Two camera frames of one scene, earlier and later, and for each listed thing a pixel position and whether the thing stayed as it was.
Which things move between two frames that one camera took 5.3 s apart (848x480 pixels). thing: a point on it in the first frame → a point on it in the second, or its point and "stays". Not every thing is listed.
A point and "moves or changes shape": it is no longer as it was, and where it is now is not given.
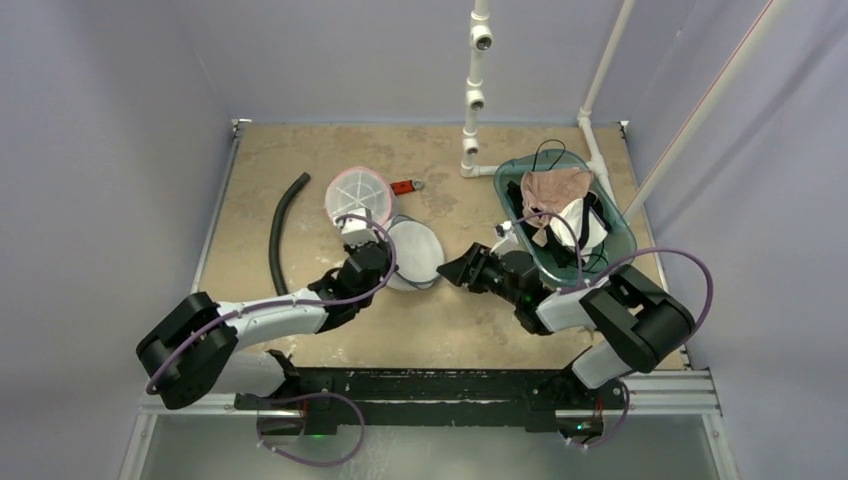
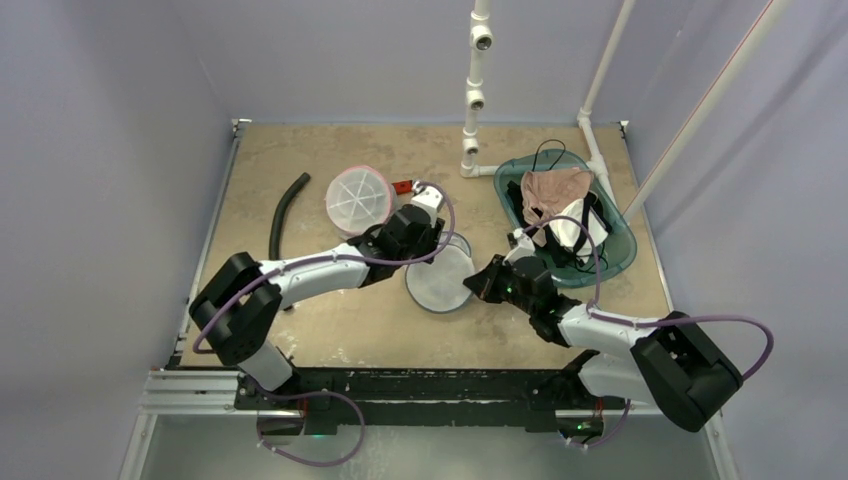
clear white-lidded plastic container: (419, 252) moves or changes shape
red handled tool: (406, 186) stays
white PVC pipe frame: (481, 39) stays
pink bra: (543, 191) stays
